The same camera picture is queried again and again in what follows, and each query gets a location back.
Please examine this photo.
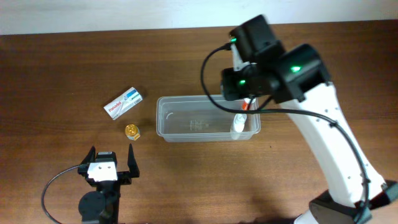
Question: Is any white Panadol box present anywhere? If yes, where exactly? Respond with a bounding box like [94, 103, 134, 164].
[103, 87, 143, 120]

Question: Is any orange tube white cap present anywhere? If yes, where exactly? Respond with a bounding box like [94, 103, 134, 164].
[242, 98, 256, 111]

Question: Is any clear plastic container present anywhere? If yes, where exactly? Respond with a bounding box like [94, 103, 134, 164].
[156, 95, 261, 142]

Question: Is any white Calamine lotion bottle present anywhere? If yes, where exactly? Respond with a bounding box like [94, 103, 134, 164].
[230, 114, 248, 140]

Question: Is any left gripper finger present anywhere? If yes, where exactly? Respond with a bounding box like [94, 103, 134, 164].
[127, 144, 140, 178]
[80, 146, 96, 165]

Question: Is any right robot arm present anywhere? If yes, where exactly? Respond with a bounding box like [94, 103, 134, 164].
[221, 16, 397, 223]

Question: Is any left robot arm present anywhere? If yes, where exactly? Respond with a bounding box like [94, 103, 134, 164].
[78, 144, 140, 224]

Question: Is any gold lid balm jar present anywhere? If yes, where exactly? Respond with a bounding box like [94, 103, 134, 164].
[125, 124, 141, 141]

